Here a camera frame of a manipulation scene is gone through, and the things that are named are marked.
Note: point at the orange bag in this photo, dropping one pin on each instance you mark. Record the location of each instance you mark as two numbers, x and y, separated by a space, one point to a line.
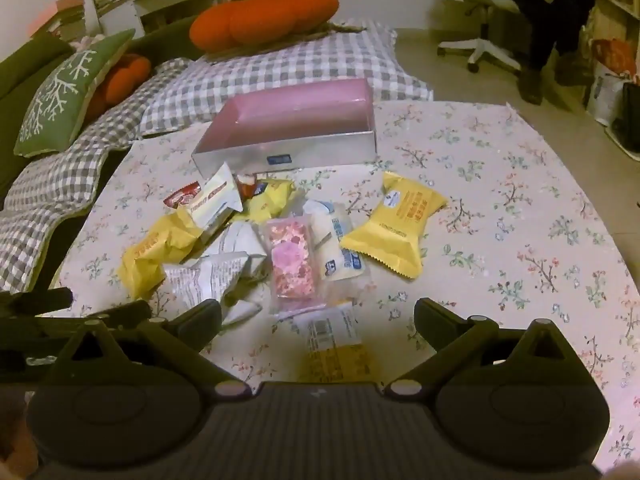
612 55

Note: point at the floral tablecloth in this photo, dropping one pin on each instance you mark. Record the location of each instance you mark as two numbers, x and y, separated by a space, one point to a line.
500 210

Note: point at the white and blue snack packet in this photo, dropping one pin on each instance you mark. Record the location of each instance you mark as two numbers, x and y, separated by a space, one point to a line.
340 255

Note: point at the small orange pumpkin cushion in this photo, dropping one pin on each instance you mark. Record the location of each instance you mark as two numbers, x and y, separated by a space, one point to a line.
127 77

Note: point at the green sofa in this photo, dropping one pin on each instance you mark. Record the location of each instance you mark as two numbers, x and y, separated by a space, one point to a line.
25 60

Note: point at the pink box with silver side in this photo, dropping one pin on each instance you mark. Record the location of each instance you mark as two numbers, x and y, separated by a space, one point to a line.
295 110

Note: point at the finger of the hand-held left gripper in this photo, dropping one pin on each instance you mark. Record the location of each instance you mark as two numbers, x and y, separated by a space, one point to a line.
40 301

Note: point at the black bag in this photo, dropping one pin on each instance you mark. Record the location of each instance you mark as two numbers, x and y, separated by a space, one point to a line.
630 115

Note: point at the grey checked quilt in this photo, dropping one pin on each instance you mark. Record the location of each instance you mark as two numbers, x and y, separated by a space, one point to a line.
310 65

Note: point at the yellow snack packet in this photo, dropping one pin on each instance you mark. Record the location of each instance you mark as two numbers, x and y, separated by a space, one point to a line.
390 230
150 255

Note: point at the pink storage box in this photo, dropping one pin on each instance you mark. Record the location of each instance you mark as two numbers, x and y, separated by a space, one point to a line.
50 15

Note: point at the red and white snack packet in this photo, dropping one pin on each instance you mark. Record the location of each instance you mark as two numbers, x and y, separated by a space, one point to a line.
246 186
180 196

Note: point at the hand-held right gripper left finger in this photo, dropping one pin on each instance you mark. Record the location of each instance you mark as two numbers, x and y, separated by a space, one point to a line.
207 317

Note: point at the pink flower nougat packet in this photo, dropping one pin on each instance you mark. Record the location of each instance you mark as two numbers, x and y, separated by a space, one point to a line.
292 265

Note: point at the white bookshelf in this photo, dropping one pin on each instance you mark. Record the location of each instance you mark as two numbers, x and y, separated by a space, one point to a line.
165 10

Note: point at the green cushion with branch print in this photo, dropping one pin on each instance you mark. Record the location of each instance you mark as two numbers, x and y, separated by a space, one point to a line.
55 95

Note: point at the cream packet with red lettering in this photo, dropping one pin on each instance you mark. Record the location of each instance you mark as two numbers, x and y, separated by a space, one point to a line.
215 197

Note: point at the clear packet with pale cake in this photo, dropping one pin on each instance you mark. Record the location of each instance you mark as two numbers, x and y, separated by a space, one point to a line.
330 345

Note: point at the large orange pumpkin cushion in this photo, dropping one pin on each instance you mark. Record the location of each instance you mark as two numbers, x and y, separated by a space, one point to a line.
265 15

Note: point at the pink plush toy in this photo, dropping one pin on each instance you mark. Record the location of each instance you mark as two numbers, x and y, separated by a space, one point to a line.
90 42

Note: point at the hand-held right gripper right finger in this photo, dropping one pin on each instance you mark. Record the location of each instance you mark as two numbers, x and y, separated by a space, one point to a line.
425 317

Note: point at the yellow puffed chip bag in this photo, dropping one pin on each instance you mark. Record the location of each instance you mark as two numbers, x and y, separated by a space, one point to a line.
272 202

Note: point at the white bag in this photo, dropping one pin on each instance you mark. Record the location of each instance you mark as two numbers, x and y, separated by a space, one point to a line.
605 95

